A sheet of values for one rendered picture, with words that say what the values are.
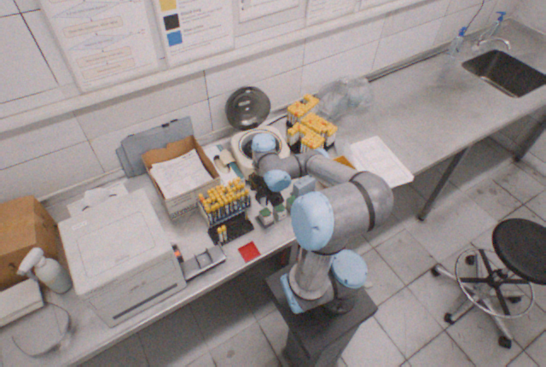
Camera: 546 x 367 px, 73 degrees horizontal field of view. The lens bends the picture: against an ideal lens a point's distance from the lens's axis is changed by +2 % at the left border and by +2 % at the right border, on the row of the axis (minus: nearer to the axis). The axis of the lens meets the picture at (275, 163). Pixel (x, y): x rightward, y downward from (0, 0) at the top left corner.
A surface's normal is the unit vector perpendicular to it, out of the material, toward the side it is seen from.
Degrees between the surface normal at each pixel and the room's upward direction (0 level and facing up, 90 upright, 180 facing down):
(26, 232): 2
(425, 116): 0
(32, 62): 90
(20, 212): 2
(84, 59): 93
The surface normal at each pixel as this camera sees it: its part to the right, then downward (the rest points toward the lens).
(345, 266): 0.18, -0.64
